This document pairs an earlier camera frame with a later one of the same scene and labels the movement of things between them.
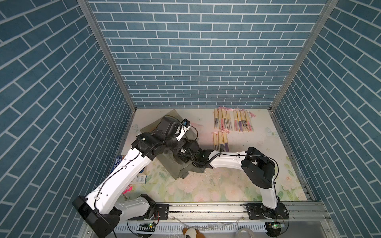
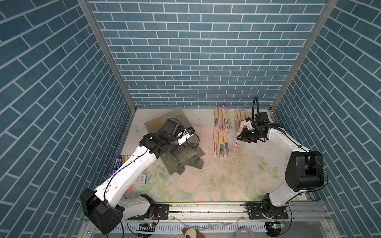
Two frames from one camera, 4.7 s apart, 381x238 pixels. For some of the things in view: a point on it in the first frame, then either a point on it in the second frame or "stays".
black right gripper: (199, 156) to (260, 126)
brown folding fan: (224, 115) stays
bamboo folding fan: (236, 116) stays
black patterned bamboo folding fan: (216, 118) stays
